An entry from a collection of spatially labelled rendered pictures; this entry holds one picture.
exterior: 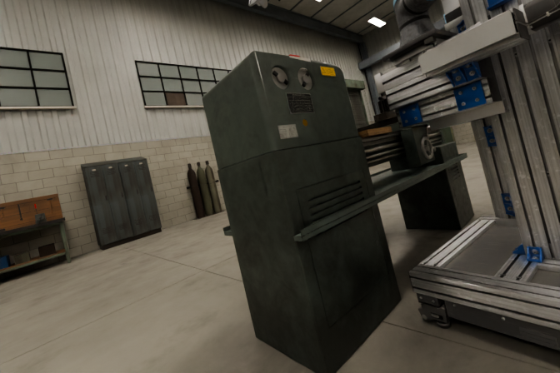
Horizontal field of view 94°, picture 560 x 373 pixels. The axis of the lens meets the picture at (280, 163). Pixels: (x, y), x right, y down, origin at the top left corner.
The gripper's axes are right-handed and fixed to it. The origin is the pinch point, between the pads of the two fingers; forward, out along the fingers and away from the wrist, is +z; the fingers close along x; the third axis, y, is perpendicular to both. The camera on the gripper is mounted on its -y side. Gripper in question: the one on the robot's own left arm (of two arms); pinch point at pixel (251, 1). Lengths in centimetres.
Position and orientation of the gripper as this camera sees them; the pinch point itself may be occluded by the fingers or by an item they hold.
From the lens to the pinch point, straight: 116.2
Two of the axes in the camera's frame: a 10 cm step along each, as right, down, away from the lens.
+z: -6.2, 7.8, 0.1
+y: 4.2, 3.3, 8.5
